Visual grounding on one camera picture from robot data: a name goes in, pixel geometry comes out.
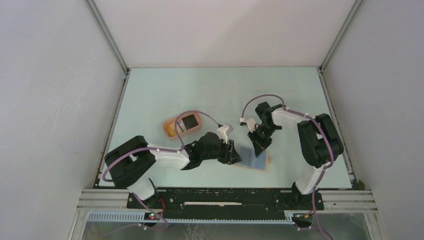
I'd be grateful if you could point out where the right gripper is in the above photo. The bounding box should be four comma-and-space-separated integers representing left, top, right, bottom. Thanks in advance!
247, 124, 279, 157

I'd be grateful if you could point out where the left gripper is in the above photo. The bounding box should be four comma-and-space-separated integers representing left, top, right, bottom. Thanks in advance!
201, 137, 242, 165

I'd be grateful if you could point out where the black card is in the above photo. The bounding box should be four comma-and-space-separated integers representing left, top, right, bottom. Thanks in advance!
180, 114, 199, 131

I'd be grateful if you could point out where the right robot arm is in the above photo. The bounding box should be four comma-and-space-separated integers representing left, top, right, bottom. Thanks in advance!
240, 102, 344, 209

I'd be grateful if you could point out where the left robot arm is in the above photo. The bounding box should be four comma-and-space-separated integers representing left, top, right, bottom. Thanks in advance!
102, 132, 243, 208

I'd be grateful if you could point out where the yellow card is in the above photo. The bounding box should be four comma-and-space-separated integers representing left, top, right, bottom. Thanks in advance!
165, 121, 178, 137

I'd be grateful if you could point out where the pink plastic tray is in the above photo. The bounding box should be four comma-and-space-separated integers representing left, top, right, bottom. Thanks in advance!
162, 112, 202, 140

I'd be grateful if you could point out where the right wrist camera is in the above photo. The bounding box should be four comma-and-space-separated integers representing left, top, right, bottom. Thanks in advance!
239, 117, 257, 133

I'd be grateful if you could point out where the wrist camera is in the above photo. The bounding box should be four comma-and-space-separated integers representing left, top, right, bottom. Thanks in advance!
216, 124, 233, 144
239, 117, 257, 133

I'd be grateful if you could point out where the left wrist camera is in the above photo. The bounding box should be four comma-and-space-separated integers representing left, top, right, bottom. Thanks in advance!
216, 124, 233, 144

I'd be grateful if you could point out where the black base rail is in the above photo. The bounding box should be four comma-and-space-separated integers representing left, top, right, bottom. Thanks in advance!
145, 187, 324, 220

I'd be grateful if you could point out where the white cable duct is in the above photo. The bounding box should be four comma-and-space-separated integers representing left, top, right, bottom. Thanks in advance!
86, 211, 294, 225

